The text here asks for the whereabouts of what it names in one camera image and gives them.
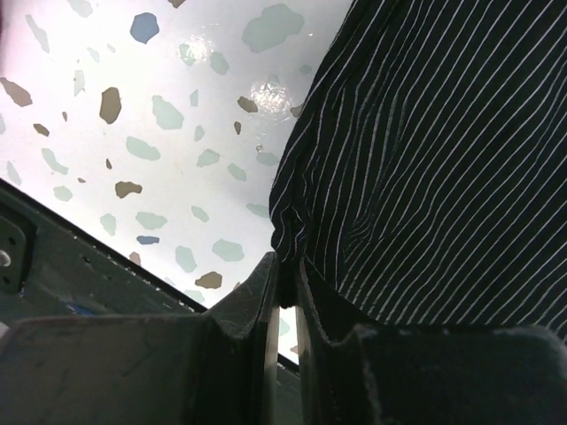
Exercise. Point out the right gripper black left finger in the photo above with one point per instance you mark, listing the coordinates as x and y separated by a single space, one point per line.
216 367

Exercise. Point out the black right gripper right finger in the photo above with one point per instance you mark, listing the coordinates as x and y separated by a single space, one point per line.
354 370

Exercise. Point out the black striped underwear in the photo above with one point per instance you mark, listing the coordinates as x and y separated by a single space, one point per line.
425 179

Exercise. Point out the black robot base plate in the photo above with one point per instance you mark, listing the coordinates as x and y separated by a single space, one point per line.
51 268

